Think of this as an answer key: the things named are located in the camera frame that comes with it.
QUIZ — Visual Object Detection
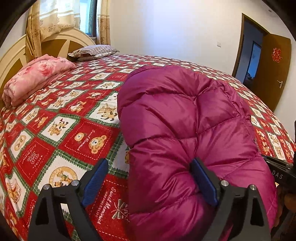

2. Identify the magenta puffer jacket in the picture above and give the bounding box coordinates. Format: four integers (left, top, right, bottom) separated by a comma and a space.
117, 65, 278, 240

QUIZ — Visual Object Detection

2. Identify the sheer beige left curtain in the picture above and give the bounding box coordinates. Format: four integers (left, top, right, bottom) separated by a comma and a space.
25, 0, 80, 62

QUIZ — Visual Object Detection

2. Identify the red door decoration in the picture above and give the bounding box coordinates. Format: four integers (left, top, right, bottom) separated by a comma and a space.
271, 48, 282, 63

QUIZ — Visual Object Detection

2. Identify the cream wooden headboard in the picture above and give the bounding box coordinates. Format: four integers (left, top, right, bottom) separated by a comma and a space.
1, 28, 95, 92

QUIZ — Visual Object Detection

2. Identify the beige right curtain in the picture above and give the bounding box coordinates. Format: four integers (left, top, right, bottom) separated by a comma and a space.
96, 0, 111, 45

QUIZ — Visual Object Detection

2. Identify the red patterned bedspread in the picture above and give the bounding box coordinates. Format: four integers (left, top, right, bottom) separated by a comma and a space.
1, 55, 295, 240

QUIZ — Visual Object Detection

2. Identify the pink folded blanket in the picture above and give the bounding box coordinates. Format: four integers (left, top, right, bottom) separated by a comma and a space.
1, 54, 75, 108

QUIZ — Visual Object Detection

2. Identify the window with dark frame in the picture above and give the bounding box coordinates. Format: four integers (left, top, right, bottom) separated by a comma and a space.
79, 0, 97, 37

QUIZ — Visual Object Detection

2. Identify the striped pillow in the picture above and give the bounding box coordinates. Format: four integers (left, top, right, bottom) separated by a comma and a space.
68, 45, 118, 61

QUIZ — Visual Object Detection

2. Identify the person right hand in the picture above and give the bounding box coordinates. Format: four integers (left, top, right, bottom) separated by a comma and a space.
273, 185, 296, 227

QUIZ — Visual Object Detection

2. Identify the brown wooden door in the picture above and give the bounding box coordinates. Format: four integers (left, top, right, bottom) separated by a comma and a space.
250, 34, 292, 111

